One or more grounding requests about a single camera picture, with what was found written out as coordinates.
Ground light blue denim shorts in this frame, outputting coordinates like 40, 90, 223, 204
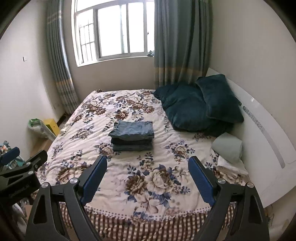
109, 120, 154, 141

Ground yellow box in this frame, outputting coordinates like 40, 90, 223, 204
44, 118, 60, 136

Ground folded white cloth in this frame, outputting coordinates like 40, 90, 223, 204
216, 156, 248, 178

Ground white bed headboard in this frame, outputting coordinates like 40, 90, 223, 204
206, 67, 296, 208

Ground folded dark blue jeans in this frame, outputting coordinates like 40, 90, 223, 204
111, 138, 152, 146

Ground folded dark grey pants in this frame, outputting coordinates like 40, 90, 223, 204
113, 145, 152, 152

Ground folded light green cloth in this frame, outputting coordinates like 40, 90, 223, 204
212, 133, 242, 163

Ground floral bed quilt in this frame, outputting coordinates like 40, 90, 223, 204
37, 89, 245, 240

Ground left striped grey curtain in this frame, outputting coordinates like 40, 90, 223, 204
46, 1, 79, 115

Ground dark teal rear pillow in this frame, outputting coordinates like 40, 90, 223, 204
196, 74, 244, 123

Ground dark teal pillow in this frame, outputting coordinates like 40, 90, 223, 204
154, 82, 234, 137
196, 74, 244, 123

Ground dark teal front pillow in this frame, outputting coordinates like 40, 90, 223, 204
154, 82, 234, 137

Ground white framed window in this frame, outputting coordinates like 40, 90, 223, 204
71, 0, 154, 66

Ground right teal curtain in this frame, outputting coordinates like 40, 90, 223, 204
154, 1, 213, 87

